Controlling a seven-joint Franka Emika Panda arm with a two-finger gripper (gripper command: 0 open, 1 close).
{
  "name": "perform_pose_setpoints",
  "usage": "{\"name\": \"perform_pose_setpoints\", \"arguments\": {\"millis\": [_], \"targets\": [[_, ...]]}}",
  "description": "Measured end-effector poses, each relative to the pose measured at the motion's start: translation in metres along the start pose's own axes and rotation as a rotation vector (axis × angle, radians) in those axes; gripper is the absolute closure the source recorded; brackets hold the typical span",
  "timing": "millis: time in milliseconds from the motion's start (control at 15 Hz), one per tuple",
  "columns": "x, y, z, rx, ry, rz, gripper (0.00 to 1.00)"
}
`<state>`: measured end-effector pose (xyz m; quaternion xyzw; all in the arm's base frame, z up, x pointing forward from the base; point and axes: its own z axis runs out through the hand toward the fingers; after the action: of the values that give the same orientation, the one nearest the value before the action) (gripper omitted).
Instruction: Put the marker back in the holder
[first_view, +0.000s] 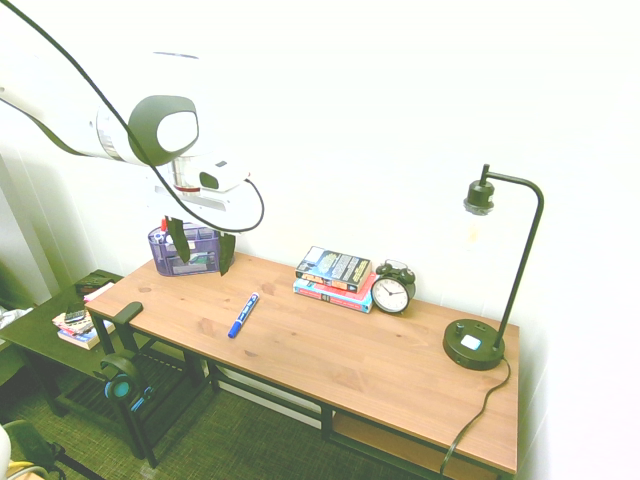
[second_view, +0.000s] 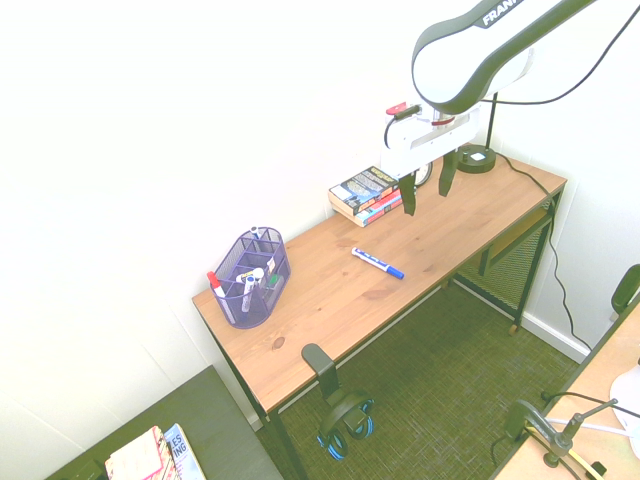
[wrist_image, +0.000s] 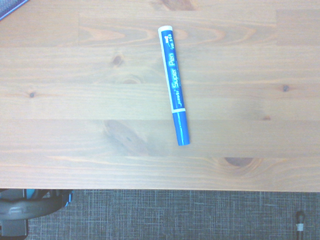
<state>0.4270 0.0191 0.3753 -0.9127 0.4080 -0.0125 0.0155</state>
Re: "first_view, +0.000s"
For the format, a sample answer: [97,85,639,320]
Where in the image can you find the purple mesh desk organizer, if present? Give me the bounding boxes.
[146,221,224,278]

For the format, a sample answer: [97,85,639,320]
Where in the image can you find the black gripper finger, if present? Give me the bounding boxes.
[217,230,237,277]
[166,216,192,265]

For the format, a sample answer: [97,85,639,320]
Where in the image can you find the black paperback book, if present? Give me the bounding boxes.
[294,245,373,294]

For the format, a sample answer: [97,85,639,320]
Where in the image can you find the black round cable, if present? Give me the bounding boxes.
[0,0,266,235]

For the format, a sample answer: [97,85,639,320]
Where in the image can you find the blue white whiteboard marker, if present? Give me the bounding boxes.
[227,291,261,340]

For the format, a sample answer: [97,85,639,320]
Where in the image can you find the wooden desk black frame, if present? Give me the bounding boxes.
[84,251,522,480]

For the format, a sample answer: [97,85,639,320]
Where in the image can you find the stack of books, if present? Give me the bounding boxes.
[51,309,117,352]

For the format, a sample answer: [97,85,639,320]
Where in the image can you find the white crumpled cloth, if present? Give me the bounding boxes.
[0,306,34,332]

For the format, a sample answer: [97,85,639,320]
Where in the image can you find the black headphone hook clamp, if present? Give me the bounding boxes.
[111,300,145,327]

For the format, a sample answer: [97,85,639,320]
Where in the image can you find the black lamp power cord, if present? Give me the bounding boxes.
[438,356,513,477]

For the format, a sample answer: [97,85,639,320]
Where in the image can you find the dark bag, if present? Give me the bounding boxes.
[2,418,69,480]

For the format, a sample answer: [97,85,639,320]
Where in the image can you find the black twin-bell alarm clock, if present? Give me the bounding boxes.
[370,258,418,316]

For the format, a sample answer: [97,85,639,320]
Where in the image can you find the black desk lamp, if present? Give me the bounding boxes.
[441,163,546,372]

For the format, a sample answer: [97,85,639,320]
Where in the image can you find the white round object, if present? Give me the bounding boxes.
[0,423,13,474]

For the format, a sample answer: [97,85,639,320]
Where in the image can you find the black slatted lower shelf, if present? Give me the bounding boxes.
[57,344,211,454]

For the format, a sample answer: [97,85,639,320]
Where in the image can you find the black blue headphones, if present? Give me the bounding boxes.
[98,348,154,414]

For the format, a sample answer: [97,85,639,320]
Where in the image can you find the dark side table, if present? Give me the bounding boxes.
[0,268,126,419]

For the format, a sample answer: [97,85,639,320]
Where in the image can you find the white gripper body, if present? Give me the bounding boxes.
[147,172,251,234]

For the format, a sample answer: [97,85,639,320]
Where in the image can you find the red teal book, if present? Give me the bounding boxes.
[292,272,377,315]

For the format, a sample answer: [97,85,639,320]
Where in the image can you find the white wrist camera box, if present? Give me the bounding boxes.
[198,158,252,194]

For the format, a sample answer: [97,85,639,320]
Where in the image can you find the pink paper sheet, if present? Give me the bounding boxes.
[82,281,117,304]

